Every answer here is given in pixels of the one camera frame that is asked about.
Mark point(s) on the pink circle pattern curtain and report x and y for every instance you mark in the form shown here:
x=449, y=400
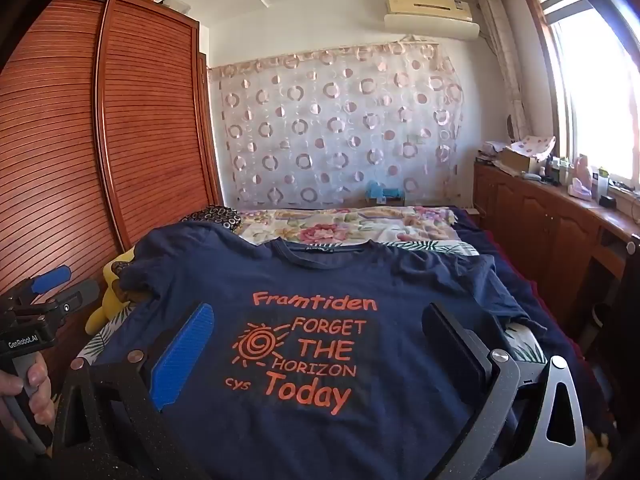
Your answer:
x=330, y=125

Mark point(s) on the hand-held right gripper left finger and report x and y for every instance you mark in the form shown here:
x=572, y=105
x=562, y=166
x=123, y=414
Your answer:
x=182, y=355

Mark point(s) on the floral blanket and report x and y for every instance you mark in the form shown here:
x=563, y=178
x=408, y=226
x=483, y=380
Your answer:
x=320, y=230

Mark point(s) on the wooden slatted wardrobe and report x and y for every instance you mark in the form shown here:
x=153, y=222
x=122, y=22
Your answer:
x=150, y=110

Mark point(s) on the pink dotted cloth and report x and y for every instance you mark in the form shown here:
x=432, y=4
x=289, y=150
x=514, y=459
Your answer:
x=535, y=145

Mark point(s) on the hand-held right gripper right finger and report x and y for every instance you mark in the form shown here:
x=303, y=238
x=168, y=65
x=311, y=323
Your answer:
x=450, y=342

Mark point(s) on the person's left hand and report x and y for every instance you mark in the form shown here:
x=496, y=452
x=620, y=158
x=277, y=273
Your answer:
x=40, y=390

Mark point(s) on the white bundle on wardrobe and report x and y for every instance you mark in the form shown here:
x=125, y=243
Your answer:
x=177, y=6

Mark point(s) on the pink tissue pack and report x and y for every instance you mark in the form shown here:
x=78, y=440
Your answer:
x=580, y=191

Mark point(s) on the white drape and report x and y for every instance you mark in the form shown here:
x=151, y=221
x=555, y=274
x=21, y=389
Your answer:
x=505, y=60

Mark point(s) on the yellow plush toy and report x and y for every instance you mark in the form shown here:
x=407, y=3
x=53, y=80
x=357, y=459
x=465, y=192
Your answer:
x=107, y=307

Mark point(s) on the beige wall air conditioner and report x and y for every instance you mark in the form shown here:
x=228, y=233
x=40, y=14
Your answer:
x=430, y=15

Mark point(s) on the small black box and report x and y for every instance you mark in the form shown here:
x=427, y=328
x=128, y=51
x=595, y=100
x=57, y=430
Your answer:
x=608, y=202

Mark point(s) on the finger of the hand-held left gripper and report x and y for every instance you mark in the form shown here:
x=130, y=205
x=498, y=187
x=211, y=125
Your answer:
x=77, y=297
x=50, y=277

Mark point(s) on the navy blue printed t-shirt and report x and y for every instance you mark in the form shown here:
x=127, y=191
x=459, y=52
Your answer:
x=310, y=280

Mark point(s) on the pink figurine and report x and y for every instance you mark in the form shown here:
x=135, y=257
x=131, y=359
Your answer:
x=583, y=170

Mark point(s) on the long wooden cabinet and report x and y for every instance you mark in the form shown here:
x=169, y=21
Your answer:
x=545, y=230

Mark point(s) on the blue toy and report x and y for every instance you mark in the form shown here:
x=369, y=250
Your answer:
x=382, y=190

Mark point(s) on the black patterned pillow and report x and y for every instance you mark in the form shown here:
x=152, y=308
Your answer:
x=212, y=216

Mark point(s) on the white bottle with green cap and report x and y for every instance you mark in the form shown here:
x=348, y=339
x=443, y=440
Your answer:
x=601, y=185

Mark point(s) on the cardboard box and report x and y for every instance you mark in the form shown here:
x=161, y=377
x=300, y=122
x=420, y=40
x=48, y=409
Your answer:
x=517, y=160

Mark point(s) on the navy blue bed sheet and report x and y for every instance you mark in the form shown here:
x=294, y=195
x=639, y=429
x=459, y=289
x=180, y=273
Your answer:
x=550, y=305

